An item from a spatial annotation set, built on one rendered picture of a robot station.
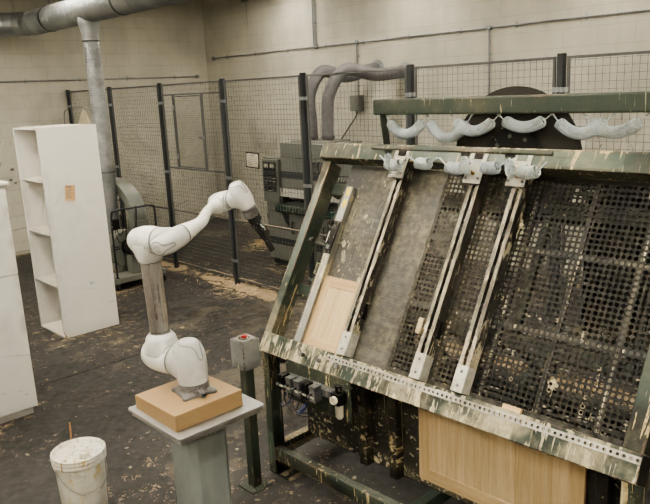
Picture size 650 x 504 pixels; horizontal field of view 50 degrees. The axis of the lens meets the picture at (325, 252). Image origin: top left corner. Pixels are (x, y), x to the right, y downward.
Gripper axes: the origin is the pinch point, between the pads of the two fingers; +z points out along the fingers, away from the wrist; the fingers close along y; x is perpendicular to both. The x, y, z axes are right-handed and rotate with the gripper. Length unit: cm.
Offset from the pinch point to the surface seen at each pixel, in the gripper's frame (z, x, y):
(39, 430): 78, 159, 166
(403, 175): -3, -72, -43
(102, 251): 53, 22, 364
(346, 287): 35.7, -16.2, -29.0
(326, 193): 3, -55, 17
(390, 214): 9, -52, -45
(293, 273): 29.3, -9.0, 12.5
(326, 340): 53, 10, -30
